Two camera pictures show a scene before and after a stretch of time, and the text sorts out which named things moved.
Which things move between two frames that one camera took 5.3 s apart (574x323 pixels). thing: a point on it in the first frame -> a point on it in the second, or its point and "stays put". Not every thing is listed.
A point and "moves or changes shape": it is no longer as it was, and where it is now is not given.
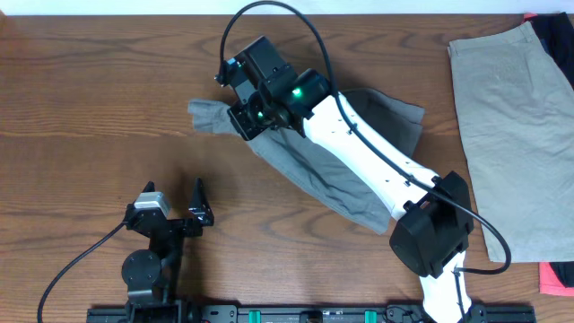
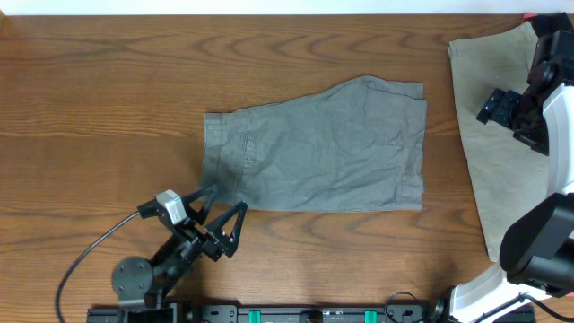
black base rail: (474, 313) stays put
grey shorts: (304, 166) moves or changes shape
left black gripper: (200, 212) -> (210, 246)
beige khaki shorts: (517, 109) stays put
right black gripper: (240, 114) -> (500, 107)
